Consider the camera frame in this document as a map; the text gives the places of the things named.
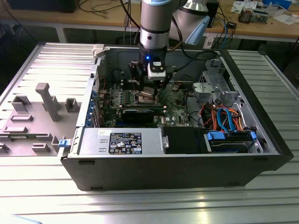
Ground blue wire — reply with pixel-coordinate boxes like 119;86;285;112
216;107;237;133

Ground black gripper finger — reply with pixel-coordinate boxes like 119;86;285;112
128;60;144;92
154;66;175;94

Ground silver metal disk bay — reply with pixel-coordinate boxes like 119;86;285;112
192;58;243;105

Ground green RAM stick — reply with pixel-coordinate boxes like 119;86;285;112
102;105;167;112

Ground beige case latch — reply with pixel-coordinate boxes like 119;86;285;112
92;43;105;59

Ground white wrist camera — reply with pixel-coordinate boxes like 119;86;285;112
147;61;167;81

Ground metal heat sink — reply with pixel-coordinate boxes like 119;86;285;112
237;6;252;24

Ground grey parts rack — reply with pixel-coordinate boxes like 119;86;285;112
0;82;83;157

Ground green motherboard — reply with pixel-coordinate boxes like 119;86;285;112
97;80;196;128

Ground black graphics card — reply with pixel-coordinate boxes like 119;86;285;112
121;108;156;125

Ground silver CPU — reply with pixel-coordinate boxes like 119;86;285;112
141;86;155;97

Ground grey power supply unit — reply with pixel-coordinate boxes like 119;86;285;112
78;127;164;156

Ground orange wire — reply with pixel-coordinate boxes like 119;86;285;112
202;105;246;132

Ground large black box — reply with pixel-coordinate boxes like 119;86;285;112
6;0;80;14

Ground white paper sheets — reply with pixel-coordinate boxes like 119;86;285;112
272;14;299;25

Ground black PC case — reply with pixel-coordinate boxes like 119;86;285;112
57;43;294;192

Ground small black box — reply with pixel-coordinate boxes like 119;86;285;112
206;0;220;28

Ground wooden workbench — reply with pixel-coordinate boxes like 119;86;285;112
0;0;299;44

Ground hard disk in blue carrier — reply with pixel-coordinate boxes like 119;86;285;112
205;130;258;154

